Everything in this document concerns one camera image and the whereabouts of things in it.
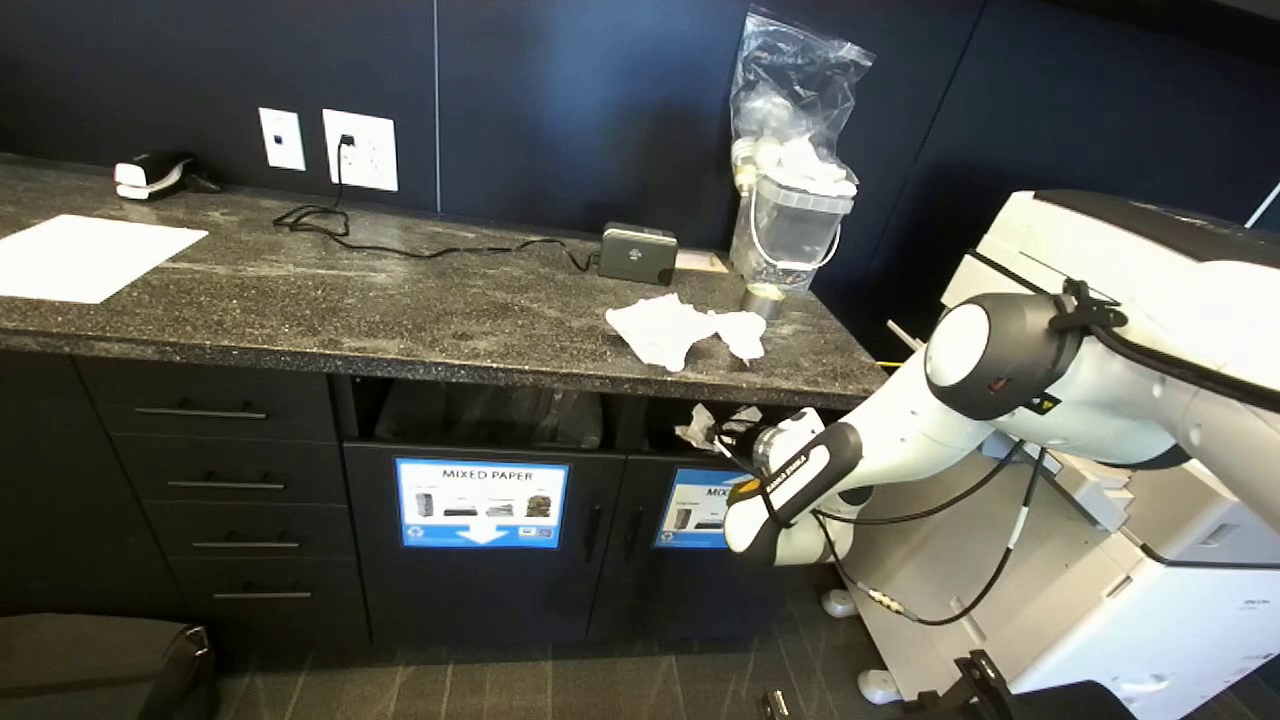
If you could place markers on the clear plastic bag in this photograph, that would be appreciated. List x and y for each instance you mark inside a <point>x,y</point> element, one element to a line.
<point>784,92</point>

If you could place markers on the blue mixed paper label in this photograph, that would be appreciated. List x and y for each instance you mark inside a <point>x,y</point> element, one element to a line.
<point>480,507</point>
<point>685,515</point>

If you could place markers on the narrow white wall plate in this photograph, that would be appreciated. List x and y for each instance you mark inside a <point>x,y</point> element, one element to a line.
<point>282,138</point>

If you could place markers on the black power adapter box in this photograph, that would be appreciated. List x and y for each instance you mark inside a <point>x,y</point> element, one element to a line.
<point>638,255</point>

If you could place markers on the orange wrist camera box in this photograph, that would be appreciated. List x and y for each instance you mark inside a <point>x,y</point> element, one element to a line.
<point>745,488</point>

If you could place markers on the large white office printer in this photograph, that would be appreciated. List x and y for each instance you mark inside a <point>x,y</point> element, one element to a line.
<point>1175,626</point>

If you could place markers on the tan flat card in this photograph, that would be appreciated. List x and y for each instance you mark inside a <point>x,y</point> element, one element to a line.
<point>703,260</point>

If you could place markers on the large white paper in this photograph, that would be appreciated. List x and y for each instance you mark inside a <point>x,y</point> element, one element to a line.
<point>661,328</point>

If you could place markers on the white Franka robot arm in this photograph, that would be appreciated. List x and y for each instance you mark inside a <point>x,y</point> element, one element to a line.
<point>1132,385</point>

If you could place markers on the black recycling bin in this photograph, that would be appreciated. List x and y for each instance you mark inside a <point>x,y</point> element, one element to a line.
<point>666,592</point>

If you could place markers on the flat white paper sheet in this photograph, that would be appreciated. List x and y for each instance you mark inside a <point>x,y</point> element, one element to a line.
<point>87,259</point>

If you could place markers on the black bin cabinet door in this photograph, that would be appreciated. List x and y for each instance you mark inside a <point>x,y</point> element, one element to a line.
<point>480,592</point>

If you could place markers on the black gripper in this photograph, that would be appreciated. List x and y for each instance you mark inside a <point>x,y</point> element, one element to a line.
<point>761,456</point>

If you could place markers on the medium white paper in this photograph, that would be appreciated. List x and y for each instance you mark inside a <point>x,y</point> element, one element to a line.
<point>741,332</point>

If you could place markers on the black unlabelled cabinet door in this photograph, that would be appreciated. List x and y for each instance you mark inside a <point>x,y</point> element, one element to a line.
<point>67,493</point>

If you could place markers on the clear plastic bucket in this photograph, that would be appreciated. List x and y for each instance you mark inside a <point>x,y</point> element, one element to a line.
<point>792,232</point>

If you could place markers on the wide white wall outlet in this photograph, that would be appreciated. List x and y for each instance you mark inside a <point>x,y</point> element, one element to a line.
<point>362,149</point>

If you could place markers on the black stand clamp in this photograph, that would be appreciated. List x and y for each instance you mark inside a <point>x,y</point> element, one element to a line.
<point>987,685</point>

